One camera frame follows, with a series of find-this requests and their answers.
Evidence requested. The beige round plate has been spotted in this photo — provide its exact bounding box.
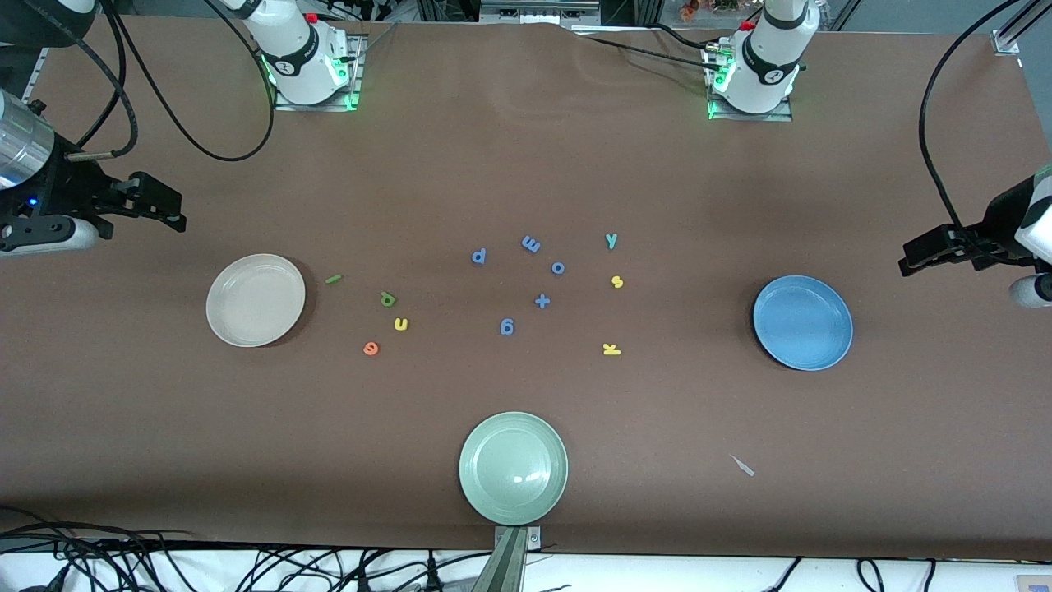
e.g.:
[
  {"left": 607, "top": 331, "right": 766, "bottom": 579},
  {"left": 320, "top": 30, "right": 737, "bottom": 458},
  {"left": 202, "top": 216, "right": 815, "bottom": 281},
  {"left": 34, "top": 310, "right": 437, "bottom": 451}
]
[{"left": 205, "top": 253, "right": 307, "bottom": 348}]

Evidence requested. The blue round plate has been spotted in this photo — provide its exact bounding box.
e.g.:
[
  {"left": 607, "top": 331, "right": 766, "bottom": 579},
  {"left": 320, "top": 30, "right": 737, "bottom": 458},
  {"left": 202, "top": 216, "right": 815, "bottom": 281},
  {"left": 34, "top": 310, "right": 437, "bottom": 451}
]
[{"left": 753, "top": 275, "right": 854, "bottom": 372}]

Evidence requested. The brown table cover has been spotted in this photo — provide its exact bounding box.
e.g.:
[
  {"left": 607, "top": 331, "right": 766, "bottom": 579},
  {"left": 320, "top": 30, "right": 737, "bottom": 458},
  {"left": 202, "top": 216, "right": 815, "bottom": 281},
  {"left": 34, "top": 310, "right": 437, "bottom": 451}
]
[{"left": 0, "top": 15, "right": 1052, "bottom": 562}]

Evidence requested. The pale green round plate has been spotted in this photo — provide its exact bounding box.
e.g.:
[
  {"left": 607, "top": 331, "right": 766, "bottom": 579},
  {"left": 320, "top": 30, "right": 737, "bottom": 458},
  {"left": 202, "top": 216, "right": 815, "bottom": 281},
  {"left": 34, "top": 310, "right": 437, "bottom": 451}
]
[{"left": 459, "top": 411, "right": 570, "bottom": 526}]

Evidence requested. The grey metal box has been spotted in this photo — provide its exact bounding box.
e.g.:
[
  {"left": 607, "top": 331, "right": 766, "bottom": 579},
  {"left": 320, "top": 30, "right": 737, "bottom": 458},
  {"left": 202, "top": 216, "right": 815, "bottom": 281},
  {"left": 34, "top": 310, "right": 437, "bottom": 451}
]
[{"left": 479, "top": 0, "right": 602, "bottom": 24}]

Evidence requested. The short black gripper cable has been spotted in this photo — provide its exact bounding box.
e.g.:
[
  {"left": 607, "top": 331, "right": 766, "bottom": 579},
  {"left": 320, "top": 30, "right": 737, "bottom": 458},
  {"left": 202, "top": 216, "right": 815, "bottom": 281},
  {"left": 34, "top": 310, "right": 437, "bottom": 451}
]
[{"left": 70, "top": 33, "right": 139, "bottom": 159}]

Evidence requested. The aluminium table edge rail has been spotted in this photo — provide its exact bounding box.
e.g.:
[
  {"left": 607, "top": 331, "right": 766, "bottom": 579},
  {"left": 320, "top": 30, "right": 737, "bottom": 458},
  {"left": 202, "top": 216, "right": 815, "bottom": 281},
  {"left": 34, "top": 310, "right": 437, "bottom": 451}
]
[{"left": 21, "top": 45, "right": 52, "bottom": 104}]

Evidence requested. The aluminium frame profile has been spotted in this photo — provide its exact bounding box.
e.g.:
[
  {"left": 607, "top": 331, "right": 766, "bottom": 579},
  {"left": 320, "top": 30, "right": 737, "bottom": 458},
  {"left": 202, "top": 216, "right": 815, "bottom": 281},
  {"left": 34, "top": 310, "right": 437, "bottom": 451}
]
[{"left": 990, "top": 0, "right": 1052, "bottom": 57}]

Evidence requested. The black cable behind table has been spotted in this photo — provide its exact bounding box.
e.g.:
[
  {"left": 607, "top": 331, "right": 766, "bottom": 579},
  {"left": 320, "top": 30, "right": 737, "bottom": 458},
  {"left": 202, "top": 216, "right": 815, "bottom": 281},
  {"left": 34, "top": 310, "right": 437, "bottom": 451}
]
[{"left": 567, "top": 31, "right": 728, "bottom": 73}]

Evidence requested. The tangled black cable bundle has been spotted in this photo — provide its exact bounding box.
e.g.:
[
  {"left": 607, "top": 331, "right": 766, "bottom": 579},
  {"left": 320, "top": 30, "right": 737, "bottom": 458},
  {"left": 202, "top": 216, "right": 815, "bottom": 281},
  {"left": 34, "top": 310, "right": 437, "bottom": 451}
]
[{"left": 0, "top": 506, "right": 486, "bottom": 592}]

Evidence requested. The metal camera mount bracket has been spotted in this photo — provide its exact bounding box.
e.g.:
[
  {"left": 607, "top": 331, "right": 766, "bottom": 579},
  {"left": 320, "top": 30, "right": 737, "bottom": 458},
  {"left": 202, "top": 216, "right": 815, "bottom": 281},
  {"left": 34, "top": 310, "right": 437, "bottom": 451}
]
[{"left": 468, "top": 525, "right": 543, "bottom": 592}]

